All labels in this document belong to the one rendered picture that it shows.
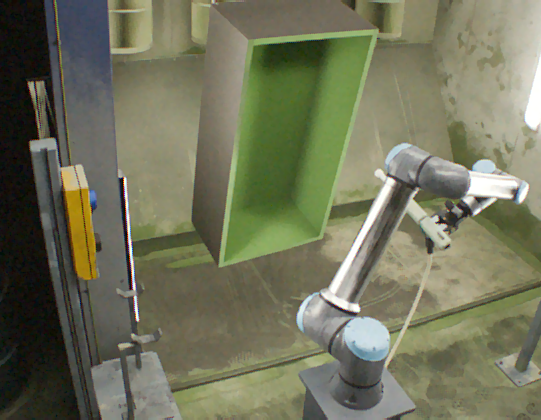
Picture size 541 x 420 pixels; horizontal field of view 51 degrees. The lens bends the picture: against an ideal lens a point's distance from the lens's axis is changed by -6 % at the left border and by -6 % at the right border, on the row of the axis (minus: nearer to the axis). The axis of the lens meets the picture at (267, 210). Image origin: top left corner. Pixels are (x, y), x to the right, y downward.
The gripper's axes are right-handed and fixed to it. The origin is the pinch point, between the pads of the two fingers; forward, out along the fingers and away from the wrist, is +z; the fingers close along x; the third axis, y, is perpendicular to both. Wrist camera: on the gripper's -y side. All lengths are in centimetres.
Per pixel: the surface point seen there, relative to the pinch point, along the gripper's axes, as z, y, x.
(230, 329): 91, 69, 51
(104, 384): 128, -50, -10
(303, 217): 25, 56, 78
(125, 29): 55, -35, 184
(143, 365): 115, -44, -8
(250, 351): 88, 66, 32
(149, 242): 107, 70, 133
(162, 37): 35, -1, 211
